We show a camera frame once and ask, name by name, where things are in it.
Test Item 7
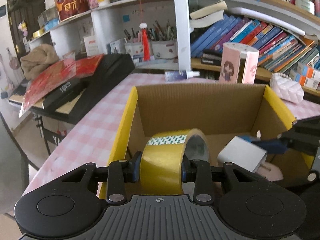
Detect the pink plush pig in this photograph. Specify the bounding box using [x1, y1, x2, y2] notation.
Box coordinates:
[256, 162, 284, 181]

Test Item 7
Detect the white power adapter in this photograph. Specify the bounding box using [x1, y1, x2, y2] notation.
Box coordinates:
[217, 136, 267, 173]

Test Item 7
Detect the yellow tape roll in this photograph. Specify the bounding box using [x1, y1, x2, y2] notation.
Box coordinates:
[139, 128, 209, 196]

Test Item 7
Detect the white quilted handbag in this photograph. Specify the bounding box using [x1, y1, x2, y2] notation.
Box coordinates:
[270, 73, 304, 104]

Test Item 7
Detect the orange white box lower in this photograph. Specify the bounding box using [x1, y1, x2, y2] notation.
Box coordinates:
[289, 70, 319, 90]

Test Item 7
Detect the orange white box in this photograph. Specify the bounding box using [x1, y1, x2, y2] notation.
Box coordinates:
[297, 62, 320, 82]
[289, 70, 319, 90]

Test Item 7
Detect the yellow cardboard box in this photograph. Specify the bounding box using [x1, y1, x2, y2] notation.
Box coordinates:
[98, 83, 316, 201]

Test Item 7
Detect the orange white box upper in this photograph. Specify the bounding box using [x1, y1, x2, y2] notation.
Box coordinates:
[297, 62, 320, 82]

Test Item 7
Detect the black keyboard case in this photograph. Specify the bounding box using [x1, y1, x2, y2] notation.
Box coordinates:
[30, 54, 135, 125]

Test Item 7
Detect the pink cylindrical pen holder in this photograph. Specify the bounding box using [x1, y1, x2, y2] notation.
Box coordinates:
[219, 42, 259, 84]

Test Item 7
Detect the red plastic bag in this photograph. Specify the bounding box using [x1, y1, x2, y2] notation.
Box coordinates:
[19, 54, 104, 116]

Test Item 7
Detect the wooden bookshelf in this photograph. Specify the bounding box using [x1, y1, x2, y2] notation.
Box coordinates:
[172, 0, 320, 98]

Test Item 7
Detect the brown folded cloth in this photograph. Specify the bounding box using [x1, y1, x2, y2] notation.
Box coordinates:
[21, 44, 59, 80]

